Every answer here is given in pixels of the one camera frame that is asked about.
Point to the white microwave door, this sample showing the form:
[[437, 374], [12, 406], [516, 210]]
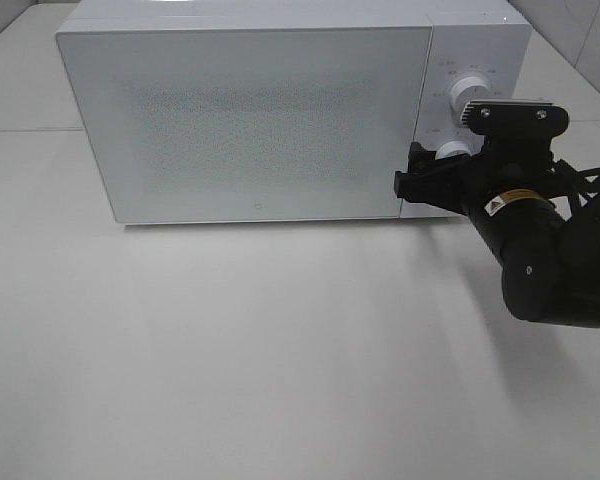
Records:
[[247, 126]]

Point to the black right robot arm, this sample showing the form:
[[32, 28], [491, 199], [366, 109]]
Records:
[[569, 295]]

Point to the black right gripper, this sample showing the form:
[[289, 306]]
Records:
[[504, 189]]

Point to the white microwave knob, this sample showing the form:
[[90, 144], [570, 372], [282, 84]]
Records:
[[468, 87], [453, 148]]

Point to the white microwave oven body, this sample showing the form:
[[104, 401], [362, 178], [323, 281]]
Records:
[[487, 37]]

